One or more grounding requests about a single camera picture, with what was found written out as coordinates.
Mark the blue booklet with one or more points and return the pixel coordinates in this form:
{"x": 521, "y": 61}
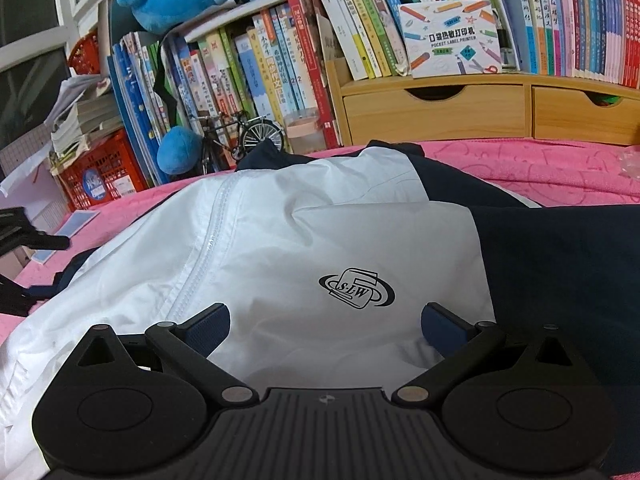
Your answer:
{"x": 77, "y": 222}

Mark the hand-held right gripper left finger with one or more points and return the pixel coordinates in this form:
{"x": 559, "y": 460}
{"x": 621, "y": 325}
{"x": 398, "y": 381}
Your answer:
{"x": 210, "y": 322}

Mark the pink blanket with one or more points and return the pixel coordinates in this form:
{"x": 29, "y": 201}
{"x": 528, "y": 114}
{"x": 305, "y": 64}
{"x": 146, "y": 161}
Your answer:
{"x": 550, "y": 170}

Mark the model bicycle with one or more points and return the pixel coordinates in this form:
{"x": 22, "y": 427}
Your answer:
{"x": 262, "y": 135}

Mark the pink lidded cup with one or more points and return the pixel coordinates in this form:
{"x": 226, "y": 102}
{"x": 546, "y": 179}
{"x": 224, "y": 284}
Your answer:
{"x": 302, "y": 132}

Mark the white shelf board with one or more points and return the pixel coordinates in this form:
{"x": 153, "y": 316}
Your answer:
{"x": 225, "y": 22}

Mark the wooden drawer organizer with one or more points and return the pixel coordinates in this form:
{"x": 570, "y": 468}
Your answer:
{"x": 380, "y": 110}

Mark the red plastic basket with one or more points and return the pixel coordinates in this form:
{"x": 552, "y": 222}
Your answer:
{"x": 82, "y": 55}

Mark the white and navy jacket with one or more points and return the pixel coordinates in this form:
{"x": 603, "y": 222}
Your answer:
{"x": 300, "y": 235}

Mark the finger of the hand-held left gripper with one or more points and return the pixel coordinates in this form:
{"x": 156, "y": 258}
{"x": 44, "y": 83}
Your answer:
{"x": 35, "y": 240}
{"x": 15, "y": 300}

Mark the clear plastic wrapper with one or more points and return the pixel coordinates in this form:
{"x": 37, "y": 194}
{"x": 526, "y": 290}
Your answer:
{"x": 630, "y": 165}

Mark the round blue plush toy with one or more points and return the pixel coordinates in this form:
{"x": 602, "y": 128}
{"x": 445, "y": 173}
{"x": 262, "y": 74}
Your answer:
{"x": 177, "y": 152}

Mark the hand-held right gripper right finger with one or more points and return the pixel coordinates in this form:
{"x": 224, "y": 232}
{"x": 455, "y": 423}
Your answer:
{"x": 437, "y": 325}

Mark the red plastic crate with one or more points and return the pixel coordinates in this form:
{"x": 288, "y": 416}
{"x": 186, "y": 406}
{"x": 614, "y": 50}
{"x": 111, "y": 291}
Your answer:
{"x": 100, "y": 170}

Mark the row of tall upright books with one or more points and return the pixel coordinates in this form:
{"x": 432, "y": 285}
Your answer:
{"x": 260, "y": 70}

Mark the stack of papers and booklets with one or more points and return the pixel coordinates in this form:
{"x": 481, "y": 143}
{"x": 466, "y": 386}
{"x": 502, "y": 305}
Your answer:
{"x": 90, "y": 115}

